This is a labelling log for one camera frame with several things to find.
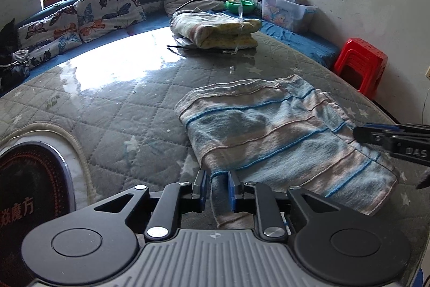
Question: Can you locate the red plastic stool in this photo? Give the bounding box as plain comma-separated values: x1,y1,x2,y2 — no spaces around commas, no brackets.
333,38,388,100

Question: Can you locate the long butterfly cushion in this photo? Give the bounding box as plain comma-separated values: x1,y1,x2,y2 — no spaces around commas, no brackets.
17,6,82,69

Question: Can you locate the large butterfly pillow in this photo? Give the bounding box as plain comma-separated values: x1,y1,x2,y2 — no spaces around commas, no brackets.
74,0,146,43

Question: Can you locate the blue sofa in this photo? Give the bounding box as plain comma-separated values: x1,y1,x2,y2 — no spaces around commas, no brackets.
0,0,341,96

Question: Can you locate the green bowl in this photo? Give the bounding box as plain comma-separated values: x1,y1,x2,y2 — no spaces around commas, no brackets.
225,0,256,15

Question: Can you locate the rolled floral cloth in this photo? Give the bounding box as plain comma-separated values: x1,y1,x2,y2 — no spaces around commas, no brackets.
170,12,262,49

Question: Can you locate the black bag on sofa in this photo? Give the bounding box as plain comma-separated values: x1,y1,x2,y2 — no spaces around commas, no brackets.
1,19,30,94

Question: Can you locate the grey star quilted table cover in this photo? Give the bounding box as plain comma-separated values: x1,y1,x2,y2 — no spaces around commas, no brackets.
1,28,429,286

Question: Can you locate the clear plastic storage box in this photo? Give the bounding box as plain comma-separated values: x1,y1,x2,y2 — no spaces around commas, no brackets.
262,0,317,33

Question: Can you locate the blue striped knit garment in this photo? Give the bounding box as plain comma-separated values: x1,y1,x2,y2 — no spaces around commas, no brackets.
175,75,399,229

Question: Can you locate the round induction cooktop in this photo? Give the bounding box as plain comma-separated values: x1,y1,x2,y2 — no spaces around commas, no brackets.
1,122,98,286

